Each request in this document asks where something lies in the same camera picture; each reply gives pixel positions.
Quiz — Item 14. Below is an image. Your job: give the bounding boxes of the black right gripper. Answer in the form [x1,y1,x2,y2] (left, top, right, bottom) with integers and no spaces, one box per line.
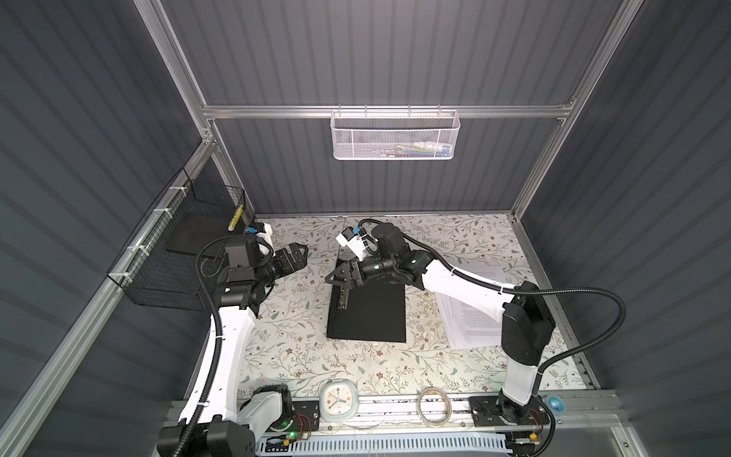
[324,255,396,291]

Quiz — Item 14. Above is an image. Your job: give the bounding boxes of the blue folder with black inside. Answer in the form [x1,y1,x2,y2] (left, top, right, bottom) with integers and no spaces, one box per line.
[326,279,407,343]

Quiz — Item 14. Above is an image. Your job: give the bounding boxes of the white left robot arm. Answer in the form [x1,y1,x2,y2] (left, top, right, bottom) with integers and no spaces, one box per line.
[156,230,308,456]

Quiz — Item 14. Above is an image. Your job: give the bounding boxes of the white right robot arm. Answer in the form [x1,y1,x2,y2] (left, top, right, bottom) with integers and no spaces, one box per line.
[326,220,555,425]

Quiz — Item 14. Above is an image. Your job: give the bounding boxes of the white printed paper files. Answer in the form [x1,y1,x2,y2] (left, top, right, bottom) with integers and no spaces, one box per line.
[424,261,512,350]

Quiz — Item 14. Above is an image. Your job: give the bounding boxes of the yellow marker pen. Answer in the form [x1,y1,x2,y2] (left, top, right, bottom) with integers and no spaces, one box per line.
[228,205,244,232]

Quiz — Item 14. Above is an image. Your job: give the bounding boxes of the black foam pad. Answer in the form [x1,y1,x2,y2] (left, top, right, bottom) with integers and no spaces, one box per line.
[165,213,241,256]

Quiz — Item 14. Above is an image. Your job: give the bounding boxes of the white square clock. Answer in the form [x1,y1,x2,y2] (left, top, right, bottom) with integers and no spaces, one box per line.
[319,379,360,423]

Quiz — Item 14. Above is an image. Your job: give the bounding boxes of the blue tape roll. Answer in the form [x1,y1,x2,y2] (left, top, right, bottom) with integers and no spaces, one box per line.
[544,396,567,415]

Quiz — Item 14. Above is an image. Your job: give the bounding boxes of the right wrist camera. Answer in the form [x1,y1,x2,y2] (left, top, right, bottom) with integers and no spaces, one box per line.
[336,227,367,261]

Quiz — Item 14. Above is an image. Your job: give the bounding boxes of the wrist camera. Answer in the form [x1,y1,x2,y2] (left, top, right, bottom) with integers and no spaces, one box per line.
[247,222,273,245]
[336,227,367,261]

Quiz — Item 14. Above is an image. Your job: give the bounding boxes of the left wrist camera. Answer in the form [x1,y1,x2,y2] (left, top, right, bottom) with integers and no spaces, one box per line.
[247,222,273,245]

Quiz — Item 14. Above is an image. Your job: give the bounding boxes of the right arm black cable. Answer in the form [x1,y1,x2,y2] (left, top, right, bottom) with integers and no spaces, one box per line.
[356,218,627,375]

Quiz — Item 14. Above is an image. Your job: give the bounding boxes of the white wire mesh basket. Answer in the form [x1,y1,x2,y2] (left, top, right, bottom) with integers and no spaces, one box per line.
[329,110,461,161]

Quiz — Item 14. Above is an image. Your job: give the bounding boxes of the black wire basket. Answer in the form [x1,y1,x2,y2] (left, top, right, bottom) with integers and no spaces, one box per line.
[108,169,247,312]

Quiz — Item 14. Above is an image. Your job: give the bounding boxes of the clear tape ring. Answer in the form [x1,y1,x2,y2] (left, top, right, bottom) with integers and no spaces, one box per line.
[415,387,452,428]

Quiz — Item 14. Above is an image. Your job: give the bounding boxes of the white ventilated cable duct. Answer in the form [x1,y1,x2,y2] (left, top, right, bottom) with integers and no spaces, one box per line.
[255,432,514,456]

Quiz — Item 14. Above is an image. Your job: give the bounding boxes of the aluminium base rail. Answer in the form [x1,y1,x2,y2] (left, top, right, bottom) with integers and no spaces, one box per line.
[164,389,624,435]

